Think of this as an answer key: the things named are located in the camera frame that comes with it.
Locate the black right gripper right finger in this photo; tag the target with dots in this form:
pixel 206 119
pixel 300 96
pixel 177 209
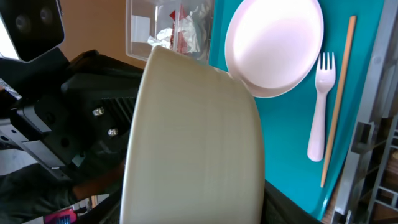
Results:
pixel 279 209

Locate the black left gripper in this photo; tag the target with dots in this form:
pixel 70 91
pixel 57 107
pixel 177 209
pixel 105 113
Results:
pixel 72 116

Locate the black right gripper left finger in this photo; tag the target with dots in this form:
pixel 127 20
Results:
pixel 102 211

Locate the cream bowl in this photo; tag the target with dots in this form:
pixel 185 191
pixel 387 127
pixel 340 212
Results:
pixel 195 152

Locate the white tissue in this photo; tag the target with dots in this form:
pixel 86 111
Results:
pixel 163 38

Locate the red snack wrapper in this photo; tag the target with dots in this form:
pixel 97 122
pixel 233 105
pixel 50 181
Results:
pixel 177 40

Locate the white napkin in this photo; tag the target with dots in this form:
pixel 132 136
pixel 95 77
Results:
pixel 197 27

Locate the teal plastic tray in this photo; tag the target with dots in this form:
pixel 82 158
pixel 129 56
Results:
pixel 286 120

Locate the grey dish rack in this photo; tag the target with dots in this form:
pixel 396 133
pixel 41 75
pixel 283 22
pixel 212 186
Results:
pixel 375 134

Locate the wooden chopstick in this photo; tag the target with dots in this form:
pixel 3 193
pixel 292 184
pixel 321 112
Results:
pixel 339 95

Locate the white plastic fork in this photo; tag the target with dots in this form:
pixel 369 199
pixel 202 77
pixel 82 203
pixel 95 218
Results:
pixel 325 78

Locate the clear plastic bin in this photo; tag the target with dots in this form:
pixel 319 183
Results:
pixel 145 18

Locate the pink plate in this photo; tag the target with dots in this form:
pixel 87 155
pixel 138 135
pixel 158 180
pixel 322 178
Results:
pixel 272 45

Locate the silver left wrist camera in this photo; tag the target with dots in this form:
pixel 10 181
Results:
pixel 30 28

